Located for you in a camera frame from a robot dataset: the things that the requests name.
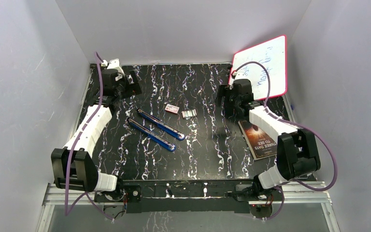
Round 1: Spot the dark brown book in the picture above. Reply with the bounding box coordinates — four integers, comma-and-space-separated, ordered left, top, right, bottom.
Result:
238, 120, 277, 160

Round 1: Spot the red white staple box sleeve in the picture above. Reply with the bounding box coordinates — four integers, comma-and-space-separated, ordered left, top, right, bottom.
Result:
165, 104, 180, 115

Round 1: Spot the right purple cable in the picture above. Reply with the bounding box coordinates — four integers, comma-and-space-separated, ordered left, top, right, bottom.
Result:
231, 60, 338, 221

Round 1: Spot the staple box tray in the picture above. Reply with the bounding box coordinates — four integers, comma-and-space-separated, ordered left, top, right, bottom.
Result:
182, 109, 197, 119

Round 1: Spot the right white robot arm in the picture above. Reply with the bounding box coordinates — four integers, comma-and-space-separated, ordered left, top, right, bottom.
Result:
216, 79, 321, 200

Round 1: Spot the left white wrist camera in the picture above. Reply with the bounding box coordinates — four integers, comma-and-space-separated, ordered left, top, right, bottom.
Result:
100, 58, 125, 76

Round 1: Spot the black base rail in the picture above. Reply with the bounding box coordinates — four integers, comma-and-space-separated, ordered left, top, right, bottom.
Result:
94, 179, 285, 215

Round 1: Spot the blue stapler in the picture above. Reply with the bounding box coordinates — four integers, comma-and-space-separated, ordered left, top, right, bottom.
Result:
137, 108, 185, 141
127, 117, 176, 152

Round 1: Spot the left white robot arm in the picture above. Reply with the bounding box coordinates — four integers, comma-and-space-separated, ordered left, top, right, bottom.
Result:
51, 69, 142, 201

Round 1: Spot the pink framed whiteboard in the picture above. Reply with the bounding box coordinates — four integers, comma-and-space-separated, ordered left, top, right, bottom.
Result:
228, 35, 287, 100

